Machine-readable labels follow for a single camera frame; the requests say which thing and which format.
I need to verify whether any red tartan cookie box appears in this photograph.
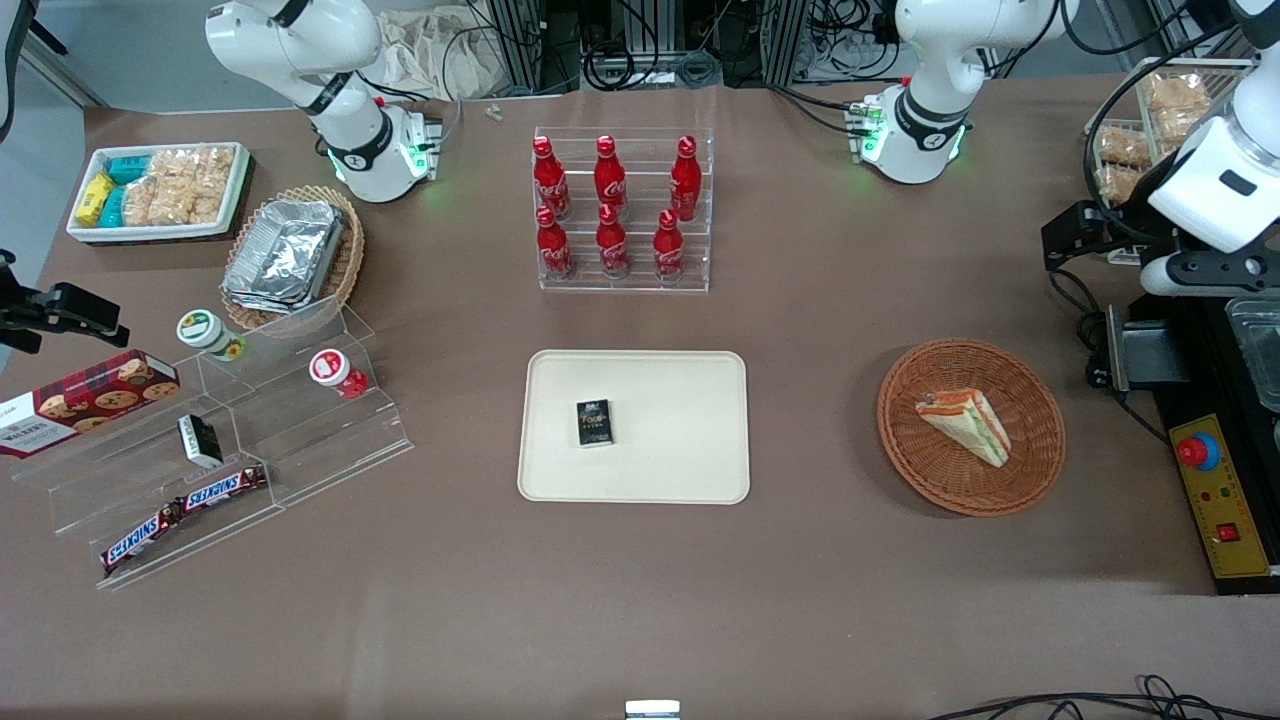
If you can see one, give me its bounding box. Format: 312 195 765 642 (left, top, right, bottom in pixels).
0 349 182 460

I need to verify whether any white plastic bin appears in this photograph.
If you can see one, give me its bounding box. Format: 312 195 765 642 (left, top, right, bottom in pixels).
67 142 251 245

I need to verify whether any red cola bottle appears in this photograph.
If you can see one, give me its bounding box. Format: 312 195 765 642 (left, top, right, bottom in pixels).
593 136 629 217
532 136 572 220
535 206 577 282
595 204 632 280
669 136 704 222
652 209 687 284

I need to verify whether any rice cracker bag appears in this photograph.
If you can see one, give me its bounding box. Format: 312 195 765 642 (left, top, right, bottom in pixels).
123 148 201 227
193 146 237 225
1096 128 1152 168
1094 164 1143 207
1144 72 1212 114
1150 108 1213 153

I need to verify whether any grey metal bracket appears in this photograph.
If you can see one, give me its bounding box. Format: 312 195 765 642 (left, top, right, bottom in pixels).
1104 304 1192 394

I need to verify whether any brown wicker basket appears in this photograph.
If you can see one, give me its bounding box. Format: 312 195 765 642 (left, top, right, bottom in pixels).
877 338 1067 518

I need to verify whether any green lid cup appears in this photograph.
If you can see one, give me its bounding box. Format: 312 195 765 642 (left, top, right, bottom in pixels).
176 308 249 364

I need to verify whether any aluminium profile frame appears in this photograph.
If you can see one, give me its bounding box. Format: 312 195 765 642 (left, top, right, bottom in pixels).
759 0 812 87
485 0 582 97

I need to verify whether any yellow snack packet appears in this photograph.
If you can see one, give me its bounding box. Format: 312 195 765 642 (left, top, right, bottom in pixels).
75 172 117 227

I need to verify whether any yellow control panel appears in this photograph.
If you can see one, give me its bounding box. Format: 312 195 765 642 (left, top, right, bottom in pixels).
1168 412 1277 582

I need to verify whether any light wicker basket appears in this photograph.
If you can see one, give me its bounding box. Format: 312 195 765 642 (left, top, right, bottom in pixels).
220 184 366 333

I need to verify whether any black machine cable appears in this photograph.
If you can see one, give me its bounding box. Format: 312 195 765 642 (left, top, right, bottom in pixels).
1047 267 1172 447

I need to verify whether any black machine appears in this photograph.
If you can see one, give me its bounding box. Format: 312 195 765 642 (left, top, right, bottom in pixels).
1128 275 1280 597

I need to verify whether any black stand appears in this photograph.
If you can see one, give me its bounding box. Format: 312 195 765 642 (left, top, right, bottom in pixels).
0 0 71 143

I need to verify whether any triangle sandwich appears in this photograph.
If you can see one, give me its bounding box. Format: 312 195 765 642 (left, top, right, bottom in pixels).
914 388 1012 470

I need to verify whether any red lid cup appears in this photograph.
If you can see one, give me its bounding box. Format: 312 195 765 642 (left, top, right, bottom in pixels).
308 348 370 401

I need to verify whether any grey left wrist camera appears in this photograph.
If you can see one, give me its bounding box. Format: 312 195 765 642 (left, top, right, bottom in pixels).
1139 252 1264 298

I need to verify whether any Snickers bar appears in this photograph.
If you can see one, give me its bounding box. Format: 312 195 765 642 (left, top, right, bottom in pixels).
99 500 187 577
180 464 270 514

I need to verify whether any black box with white edge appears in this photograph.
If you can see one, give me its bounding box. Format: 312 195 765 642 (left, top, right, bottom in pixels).
177 413 226 470

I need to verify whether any red emergency stop button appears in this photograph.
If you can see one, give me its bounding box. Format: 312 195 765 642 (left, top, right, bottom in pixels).
1176 432 1223 473

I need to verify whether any white wire rack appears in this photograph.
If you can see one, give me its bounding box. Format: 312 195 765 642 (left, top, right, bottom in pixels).
1084 56 1257 267

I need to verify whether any clear acrylic step riser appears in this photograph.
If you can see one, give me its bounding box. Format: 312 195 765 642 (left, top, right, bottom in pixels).
10 350 288 592
193 294 416 513

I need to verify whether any clear plastic container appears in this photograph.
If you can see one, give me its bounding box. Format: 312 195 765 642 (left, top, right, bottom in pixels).
1224 295 1280 414

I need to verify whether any beige cloth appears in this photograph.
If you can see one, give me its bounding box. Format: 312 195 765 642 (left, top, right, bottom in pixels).
374 8 512 102

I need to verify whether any beige serving tray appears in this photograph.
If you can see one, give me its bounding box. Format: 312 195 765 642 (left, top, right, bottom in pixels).
516 349 751 506

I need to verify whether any black box with gold print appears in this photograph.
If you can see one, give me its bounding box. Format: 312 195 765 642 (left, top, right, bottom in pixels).
575 399 615 449

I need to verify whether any black table edge cable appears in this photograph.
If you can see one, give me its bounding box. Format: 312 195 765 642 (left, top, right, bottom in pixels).
928 674 1280 720

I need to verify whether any aluminium foil tray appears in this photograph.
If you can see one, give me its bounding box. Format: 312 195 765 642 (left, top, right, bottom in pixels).
221 198 347 317

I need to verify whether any clear acrylic bottle rack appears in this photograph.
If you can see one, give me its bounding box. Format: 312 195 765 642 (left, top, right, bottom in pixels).
532 126 717 294

